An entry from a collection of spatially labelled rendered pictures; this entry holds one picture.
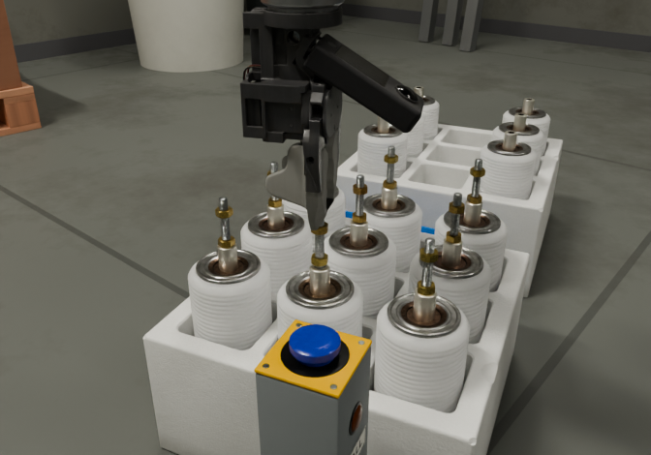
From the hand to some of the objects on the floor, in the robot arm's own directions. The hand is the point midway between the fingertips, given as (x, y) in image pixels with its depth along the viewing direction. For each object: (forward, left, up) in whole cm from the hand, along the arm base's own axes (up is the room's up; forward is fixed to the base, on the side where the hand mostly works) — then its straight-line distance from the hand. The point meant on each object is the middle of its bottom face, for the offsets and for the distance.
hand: (325, 210), depth 63 cm
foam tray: (+19, -64, -35) cm, 75 cm away
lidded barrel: (+202, -140, -35) cm, 248 cm away
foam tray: (+4, -11, -35) cm, 37 cm away
